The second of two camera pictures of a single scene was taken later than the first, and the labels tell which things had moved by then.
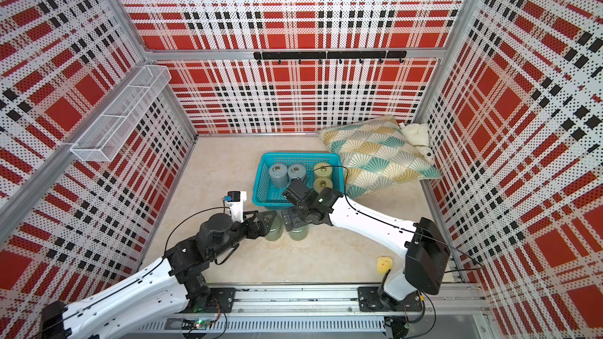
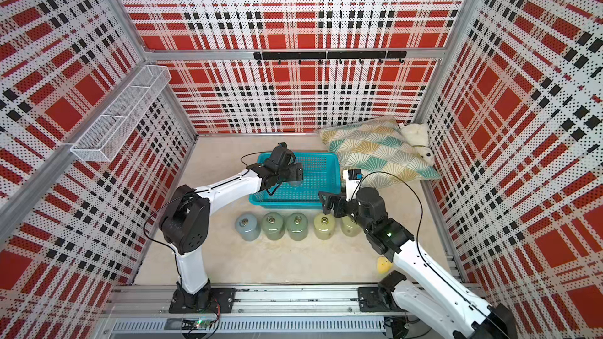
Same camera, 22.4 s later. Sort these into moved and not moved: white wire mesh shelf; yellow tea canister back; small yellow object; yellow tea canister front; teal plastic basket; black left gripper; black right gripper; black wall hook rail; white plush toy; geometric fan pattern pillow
Moved: yellow tea canister back; yellow tea canister front; black left gripper; black right gripper
Not moved: geometric fan pattern pillow; white wire mesh shelf; small yellow object; white plush toy; black wall hook rail; teal plastic basket
